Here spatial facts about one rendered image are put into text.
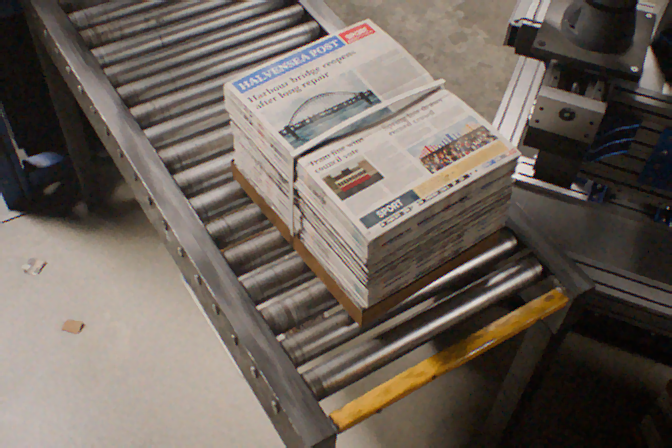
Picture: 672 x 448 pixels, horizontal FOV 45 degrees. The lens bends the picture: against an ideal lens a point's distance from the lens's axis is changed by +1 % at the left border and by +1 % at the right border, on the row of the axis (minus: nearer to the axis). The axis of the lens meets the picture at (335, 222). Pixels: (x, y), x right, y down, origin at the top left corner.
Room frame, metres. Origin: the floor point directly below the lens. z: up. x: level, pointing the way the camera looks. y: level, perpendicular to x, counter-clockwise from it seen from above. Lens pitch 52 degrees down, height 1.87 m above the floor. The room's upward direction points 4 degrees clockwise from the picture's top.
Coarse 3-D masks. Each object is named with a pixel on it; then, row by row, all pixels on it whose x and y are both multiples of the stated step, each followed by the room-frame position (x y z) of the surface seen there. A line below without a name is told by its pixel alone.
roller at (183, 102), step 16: (256, 64) 1.24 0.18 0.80; (224, 80) 1.19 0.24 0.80; (176, 96) 1.13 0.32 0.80; (192, 96) 1.14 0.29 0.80; (208, 96) 1.15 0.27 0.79; (224, 96) 1.16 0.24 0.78; (144, 112) 1.08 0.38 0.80; (160, 112) 1.09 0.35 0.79; (176, 112) 1.10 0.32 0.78; (144, 128) 1.06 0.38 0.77
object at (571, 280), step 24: (312, 0) 1.46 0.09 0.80; (336, 24) 1.39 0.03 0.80; (528, 216) 0.89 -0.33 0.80; (528, 240) 0.84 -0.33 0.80; (552, 240) 0.85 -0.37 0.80; (504, 264) 0.85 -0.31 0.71; (552, 264) 0.79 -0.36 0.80; (576, 264) 0.80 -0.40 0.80; (528, 288) 0.80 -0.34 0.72; (552, 288) 0.77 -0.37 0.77; (576, 288) 0.75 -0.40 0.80; (576, 312) 0.75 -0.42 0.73
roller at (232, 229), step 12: (228, 216) 0.85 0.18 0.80; (240, 216) 0.85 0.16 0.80; (252, 216) 0.85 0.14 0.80; (264, 216) 0.86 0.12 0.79; (216, 228) 0.82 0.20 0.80; (228, 228) 0.82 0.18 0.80; (240, 228) 0.83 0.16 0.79; (252, 228) 0.83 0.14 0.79; (264, 228) 0.84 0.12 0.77; (216, 240) 0.80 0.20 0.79; (228, 240) 0.81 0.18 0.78; (240, 240) 0.82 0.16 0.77
